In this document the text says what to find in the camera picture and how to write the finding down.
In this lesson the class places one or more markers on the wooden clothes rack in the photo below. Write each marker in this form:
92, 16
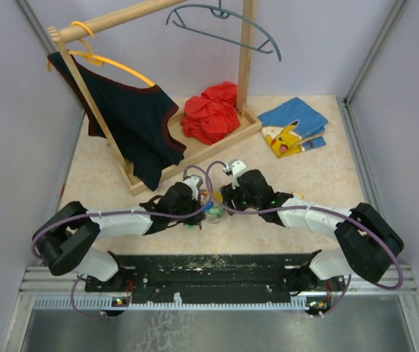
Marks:
64, 61

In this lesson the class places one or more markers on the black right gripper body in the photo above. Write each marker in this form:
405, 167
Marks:
241, 199

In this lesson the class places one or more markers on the green key tag on ring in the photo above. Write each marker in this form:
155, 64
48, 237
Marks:
215, 211

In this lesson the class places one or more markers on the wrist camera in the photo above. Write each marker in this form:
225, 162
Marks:
194, 182
235, 168

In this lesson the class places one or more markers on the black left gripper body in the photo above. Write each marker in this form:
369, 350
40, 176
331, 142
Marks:
191, 207

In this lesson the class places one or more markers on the red crumpled cloth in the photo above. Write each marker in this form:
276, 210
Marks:
212, 115

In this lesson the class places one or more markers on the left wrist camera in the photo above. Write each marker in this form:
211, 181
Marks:
194, 182

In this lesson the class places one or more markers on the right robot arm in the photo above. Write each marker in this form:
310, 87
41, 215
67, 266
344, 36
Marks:
368, 245

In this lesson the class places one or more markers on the grey-blue clothes hanger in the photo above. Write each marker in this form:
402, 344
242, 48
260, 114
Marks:
220, 23

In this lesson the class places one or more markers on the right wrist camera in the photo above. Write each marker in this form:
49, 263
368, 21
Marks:
235, 168

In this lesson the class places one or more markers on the steel key organizer yellow handle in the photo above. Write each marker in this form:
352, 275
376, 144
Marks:
205, 198

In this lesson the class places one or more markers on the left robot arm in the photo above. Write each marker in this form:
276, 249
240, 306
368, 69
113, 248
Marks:
65, 242

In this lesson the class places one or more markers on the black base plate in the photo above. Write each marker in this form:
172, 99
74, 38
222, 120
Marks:
215, 278

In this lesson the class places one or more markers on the white slotted cable duct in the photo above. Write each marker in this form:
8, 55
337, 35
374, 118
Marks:
110, 303

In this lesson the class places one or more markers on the blue key tag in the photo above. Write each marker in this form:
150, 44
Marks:
208, 206

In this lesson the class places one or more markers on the dark navy tank top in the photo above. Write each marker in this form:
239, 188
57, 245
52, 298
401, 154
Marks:
138, 121

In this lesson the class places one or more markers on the blue pikachu cloth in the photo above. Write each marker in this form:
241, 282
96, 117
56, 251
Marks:
293, 127

